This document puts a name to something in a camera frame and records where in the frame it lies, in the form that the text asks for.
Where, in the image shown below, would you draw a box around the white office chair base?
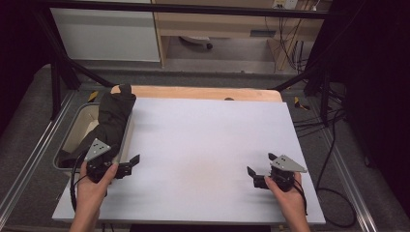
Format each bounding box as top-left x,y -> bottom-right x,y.
178,35 -> 214,50

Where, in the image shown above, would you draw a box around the dark curtain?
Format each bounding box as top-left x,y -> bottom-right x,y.
306,0 -> 410,211
0,0 -> 54,138

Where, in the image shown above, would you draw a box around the black metal crossbar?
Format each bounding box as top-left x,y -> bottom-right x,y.
40,0 -> 335,20

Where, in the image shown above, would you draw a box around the white power strip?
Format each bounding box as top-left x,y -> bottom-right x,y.
273,0 -> 300,11

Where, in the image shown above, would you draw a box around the aluminium floor rail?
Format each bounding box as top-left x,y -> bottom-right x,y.
317,127 -> 379,232
0,90 -> 77,226

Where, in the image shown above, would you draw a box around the person's left hand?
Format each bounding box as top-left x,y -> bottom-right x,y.
76,162 -> 120,207

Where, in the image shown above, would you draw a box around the wooden table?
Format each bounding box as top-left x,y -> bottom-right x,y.
109,84 -> 284,103

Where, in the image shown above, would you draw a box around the light wooden desk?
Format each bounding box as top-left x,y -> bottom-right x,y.
150,0 -> 333,72

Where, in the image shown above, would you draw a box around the hand-held gripper cable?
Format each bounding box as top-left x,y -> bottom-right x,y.
291,178 -> 309,217
70,152 -> 89,214

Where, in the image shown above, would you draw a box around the black metal stand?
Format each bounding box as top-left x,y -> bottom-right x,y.
31,6 -> 116,121
273,54 -> 348,128

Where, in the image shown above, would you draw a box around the hanging cables under desk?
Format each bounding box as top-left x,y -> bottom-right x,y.
264,14 -> 311,74

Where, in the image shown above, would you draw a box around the person's right hand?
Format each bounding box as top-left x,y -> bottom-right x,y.
264,173 -> 306,214

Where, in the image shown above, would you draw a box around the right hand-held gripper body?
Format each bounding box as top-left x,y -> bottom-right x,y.
252,154 -> 308,192

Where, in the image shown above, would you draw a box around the long black floor cable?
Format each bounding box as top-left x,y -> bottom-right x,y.
314,109 -> 358,229

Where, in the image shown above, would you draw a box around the dark cloth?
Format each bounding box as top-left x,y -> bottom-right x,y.
58,83 -> 137,168

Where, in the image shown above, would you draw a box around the white table board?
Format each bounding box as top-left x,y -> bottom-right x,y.
51,97 -> 327,225

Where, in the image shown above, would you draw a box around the white cabinet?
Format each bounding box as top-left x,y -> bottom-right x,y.
49,7 -> 161,63

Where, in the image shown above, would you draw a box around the left hand-held gripper cable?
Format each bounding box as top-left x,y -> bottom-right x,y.
70,152 -> 89,214

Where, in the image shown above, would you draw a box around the beige bin with grey rim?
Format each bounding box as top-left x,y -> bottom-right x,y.
52,101 -> 135,172

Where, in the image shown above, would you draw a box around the right hand-held gripper cable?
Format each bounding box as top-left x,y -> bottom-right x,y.
291,178 -> 309,217

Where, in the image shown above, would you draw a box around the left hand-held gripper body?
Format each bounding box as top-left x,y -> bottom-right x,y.
85,138 -> 133,184

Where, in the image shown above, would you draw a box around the bundle of black floor cables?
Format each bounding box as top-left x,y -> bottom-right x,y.
292,107 -> 347,139

